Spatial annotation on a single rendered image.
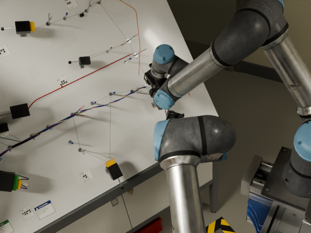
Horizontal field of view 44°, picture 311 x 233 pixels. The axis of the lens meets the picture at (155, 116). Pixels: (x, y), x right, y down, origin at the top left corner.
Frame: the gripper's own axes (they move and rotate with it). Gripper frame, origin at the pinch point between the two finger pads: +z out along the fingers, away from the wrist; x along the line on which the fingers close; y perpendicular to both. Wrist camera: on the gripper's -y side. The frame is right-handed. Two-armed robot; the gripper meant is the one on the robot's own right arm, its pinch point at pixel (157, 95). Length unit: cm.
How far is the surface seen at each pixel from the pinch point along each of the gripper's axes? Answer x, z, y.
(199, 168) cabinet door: -11, 46, -34
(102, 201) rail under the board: 44, 20, -23
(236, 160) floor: -59, 110, -39
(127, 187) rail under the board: 30.9, 20.6, -24.1
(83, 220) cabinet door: 55, 32, -24
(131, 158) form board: 23.4, 14.5, -15.0
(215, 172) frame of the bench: -21, 57, -40
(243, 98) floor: -109, 132, 1
